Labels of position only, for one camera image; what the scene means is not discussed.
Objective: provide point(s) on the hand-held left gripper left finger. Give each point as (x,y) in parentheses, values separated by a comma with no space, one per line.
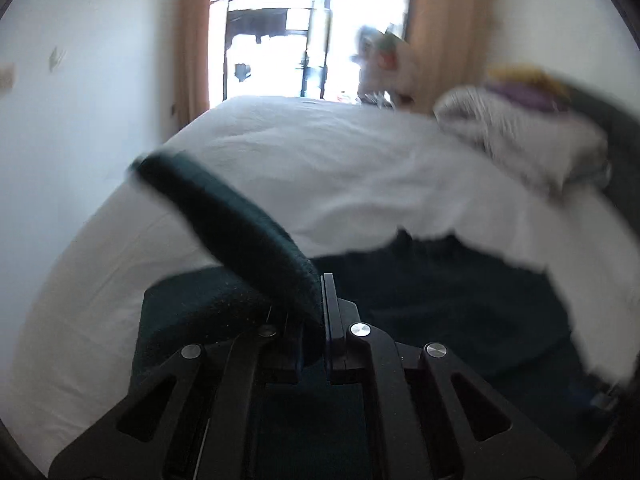
(235,365)

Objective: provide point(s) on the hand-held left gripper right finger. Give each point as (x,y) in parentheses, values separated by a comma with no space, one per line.
(328,310)

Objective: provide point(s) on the dark green garment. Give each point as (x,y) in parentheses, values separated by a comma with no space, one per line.
(235,230)

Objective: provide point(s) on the bed with white sheet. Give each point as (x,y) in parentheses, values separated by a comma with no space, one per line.
(320,160)

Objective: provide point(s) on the crumpled grey-white duvet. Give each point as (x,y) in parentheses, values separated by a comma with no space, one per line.
(515,130)

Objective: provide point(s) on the glass balcony door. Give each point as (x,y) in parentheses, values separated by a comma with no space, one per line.
(280,40)

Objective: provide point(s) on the purple and yellow cloth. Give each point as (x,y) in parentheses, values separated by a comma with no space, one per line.
(525,87)

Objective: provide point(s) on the tan curtain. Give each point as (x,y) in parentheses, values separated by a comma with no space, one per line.
(445,25)
(196,35)

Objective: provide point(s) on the wall switch plate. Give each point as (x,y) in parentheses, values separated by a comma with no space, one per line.
(57,57)
(5,78)

